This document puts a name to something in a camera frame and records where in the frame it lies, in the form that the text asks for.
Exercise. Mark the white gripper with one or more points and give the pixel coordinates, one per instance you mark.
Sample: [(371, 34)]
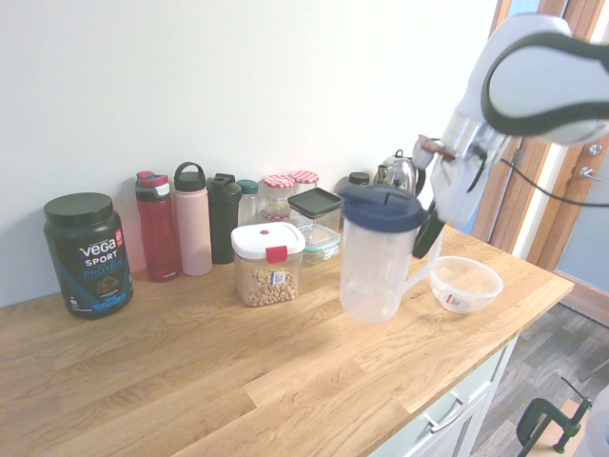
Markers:
[(457, 195)]

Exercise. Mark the clear pitcher with blue lid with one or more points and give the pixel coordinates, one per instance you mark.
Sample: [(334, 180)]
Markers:
[(371, 266)]

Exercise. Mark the red water bottle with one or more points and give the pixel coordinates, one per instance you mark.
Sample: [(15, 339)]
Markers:
[(159, 238)]

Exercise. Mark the silver kettle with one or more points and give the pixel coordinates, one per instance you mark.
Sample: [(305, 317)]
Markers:
[(402, 173)]

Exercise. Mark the clear plastic bowl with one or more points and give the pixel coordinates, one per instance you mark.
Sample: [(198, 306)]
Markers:
[(476, 295)]

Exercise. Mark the dark jar with black lid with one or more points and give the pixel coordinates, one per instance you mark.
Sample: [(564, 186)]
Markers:
[(359, 178)]

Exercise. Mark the glass container with teal lid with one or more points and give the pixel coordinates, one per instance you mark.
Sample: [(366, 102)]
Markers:
[(323, 243)]

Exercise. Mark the square container with black lid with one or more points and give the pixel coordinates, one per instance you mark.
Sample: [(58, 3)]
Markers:
[(314, 200)]

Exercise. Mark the jar with red checkered lid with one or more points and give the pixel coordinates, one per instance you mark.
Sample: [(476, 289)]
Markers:
[(279, 181), (304, 176), (276, 215)]

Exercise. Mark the cereal container with white lid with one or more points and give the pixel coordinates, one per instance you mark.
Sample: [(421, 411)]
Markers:
[(266, 285)]

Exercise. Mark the white kitchen cabinet front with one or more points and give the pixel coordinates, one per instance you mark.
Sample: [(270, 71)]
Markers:
[(476, 409)]

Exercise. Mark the clear bottle with green cap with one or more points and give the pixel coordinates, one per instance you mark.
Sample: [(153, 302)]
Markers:
[(247, 188)]

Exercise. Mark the metal door lock knob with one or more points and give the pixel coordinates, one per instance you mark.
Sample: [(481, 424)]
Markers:
[(595, 149)]

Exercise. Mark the black shaker bottle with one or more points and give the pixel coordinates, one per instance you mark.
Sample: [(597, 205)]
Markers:
[(223, 224)]

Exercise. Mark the dark green clamp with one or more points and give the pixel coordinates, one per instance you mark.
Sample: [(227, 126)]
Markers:
[(528, 419)]

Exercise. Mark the pink bottle with black cap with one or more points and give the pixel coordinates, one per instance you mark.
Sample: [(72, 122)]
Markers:
[(192, 233)]

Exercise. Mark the black Vega protein tub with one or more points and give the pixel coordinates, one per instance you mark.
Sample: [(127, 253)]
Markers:
[(90, 257)]

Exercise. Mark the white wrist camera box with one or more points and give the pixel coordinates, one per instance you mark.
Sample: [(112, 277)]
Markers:
[(421, 154)]

